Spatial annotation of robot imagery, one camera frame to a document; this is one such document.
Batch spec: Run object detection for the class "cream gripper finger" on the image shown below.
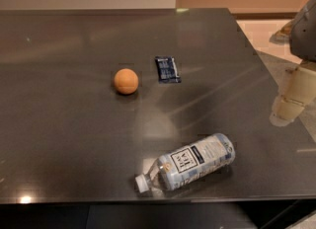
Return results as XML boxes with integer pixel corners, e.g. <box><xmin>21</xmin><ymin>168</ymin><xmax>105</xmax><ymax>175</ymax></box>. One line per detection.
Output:
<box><xmin>272</xmin><ymin>60</ymin><xmax>316</xmax><ymax>121</ymax></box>

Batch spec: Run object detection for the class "orange fruit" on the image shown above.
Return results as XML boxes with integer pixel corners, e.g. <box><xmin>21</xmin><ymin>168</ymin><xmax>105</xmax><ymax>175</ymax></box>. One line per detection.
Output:
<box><xmin>114</xmin><ymin>68</ymin><xmax>139</xmax><ymax>95</ymax></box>

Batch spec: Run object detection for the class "blue plastic tea bottle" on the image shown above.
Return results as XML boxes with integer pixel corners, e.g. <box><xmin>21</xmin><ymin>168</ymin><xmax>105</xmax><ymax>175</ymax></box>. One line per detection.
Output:
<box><xmin>135</xmin><ymin>133</ymin><xmax>236</xmax><ymax>192</ymax></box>

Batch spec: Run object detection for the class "dark blue snack packet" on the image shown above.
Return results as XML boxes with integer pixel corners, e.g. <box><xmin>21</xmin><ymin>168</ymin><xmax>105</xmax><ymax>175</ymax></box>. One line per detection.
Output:
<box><xmin>155</xmin><ymin>56</ymin><xmax>182</xmax><ymax>83</ymax></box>

